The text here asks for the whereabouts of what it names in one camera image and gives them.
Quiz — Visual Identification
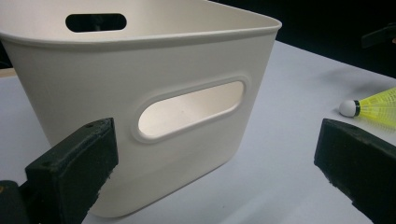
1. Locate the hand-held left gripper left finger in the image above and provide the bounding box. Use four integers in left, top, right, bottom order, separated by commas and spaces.
24, 117, 120, 224

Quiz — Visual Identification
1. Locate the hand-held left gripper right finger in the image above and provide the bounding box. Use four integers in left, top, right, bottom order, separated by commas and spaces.
313, 118, 396, 224

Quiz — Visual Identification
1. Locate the yellow plastic shuttlecock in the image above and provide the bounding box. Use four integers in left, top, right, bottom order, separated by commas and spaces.
338, 87, 396, 129

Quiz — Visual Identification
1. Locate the white plastic basket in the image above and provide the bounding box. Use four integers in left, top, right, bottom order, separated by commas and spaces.
0, 0, 283, 218

